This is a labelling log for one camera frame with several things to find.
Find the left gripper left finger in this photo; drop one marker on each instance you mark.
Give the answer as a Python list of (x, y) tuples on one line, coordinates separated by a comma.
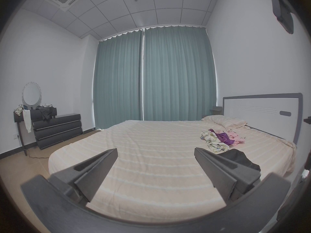
[(97, 171)]

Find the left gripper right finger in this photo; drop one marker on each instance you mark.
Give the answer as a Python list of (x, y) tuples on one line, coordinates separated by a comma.
[(218, 171)]

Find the black T-shirt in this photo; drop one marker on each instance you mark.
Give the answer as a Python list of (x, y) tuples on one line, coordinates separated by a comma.
[(240, 159)]

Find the bed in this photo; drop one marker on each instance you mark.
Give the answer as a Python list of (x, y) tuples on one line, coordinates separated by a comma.
[(145, 142)]

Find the white printed garment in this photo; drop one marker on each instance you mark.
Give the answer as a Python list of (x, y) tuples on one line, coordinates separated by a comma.
[(212, 142)]

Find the purple satin garment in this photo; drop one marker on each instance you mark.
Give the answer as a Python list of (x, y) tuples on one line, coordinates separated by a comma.
[(223, 137)]

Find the pink garment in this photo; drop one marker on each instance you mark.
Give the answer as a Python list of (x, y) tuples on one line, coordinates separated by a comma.
[(237, 137)]

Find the cream pillow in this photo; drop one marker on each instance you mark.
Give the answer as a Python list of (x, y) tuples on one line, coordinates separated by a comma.
[(226, 121)]

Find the dark grey chest of drawers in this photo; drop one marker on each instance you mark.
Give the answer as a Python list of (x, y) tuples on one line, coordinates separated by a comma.
[(58, 130)]

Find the grey bedside table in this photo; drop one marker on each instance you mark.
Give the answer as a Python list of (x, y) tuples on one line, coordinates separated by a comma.
[(216, 110), (308, 120)]

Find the blue-green curtain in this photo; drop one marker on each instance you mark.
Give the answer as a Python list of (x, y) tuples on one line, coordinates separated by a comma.
[(116, 81), (179, 74)]

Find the pale printed garment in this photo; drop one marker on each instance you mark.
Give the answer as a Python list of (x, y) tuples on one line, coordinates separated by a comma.
[(19, 109)]

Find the round white mirror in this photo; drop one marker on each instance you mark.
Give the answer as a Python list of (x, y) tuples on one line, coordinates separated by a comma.
[(31, 95)]

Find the white wall socket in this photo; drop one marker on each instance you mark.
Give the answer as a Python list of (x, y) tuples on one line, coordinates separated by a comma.
[(16, 136)]

